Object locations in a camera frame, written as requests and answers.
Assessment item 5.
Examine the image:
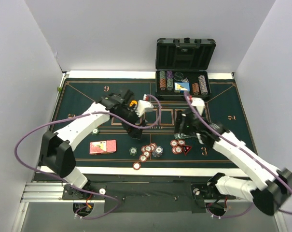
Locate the orange big blind button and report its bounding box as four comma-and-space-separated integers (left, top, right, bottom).
129, 100, 138, 107

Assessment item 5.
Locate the moved red chip group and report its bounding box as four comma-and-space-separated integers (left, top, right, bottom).
170, 139, 185, 154

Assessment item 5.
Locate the red playing card deck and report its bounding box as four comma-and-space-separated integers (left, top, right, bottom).
89, 140, 117, 155

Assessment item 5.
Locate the green poker chip stack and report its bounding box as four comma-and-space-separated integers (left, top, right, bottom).
129, 147, 138, 156

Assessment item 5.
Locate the blue poker chip stack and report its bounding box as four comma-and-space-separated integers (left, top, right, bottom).
152, 146, 163, 158

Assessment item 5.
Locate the red poker chip stack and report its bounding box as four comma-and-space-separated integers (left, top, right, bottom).
139, 143, 157, 162

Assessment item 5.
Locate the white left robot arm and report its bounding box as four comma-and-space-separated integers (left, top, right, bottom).
40, 90, 153, 199

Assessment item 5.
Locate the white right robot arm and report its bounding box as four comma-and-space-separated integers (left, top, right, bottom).
175, 109, 292, 216

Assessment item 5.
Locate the blue boxed card deck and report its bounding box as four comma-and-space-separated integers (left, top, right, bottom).
174, 82, 190, 93

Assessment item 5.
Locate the orange chip row in case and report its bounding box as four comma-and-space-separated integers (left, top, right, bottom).
192, 83, 200, 96

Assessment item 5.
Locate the purple chip row in case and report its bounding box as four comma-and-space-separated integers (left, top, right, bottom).
198, 75, 209, 96

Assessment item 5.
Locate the dark green poker table mat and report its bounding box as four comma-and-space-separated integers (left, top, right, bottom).
39, 77, 262, 169

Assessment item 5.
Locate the green orange chip row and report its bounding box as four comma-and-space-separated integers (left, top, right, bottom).
159, 71, 167, 91

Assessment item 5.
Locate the black dealer button in case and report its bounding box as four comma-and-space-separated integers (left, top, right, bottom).
174, 72, 184, 81

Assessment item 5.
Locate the black poker chip case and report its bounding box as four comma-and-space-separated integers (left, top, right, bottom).
155, 37, 216, 101

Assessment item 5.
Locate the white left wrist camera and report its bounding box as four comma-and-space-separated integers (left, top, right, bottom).
135, 100, 154, 117

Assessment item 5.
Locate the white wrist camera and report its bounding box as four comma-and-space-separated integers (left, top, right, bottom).
191, 98, 205, 116
135, 100, 154, 117

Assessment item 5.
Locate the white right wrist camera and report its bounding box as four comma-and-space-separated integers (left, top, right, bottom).
191, 98, 205, 116

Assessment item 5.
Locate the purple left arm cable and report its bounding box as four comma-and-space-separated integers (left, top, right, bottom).
14, 94, 162, 220

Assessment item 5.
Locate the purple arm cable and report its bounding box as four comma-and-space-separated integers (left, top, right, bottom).
14, 94, 162, 220
183, 90, 292, 219

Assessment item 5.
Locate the aluminium front rail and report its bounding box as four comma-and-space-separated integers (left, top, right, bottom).
20, 180, 281, 203

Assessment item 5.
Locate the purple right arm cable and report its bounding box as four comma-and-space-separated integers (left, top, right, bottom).
183, 90, 292, 219

